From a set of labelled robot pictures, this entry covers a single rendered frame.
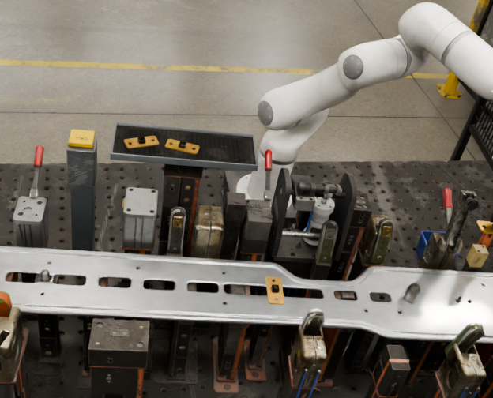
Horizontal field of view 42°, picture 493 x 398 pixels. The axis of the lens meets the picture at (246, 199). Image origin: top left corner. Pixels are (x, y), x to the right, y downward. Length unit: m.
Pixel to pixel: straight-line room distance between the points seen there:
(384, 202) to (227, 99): 1.93
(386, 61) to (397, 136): 2.60
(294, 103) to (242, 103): 2.30
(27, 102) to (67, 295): 2.55
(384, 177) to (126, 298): 1.33
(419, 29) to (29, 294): 1.03
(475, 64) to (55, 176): 1.43
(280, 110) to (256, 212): 0.34
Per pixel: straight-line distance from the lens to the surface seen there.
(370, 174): 2.52
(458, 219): 1.72
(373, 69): 1.56
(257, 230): 1.63
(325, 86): 1.74
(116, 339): 1.39
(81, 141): 1.66
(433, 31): 1.49
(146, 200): 1.57
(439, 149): 4.18
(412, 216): 2.40
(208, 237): 1.58
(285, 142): 1.97
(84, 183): 1.73
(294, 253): 1.71
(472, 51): 1.45
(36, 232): 1.62
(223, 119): 3.92
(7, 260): 1.59
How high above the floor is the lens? 2.14
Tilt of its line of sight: 40 degrees down
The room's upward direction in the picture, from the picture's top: 11 degrees clockwise
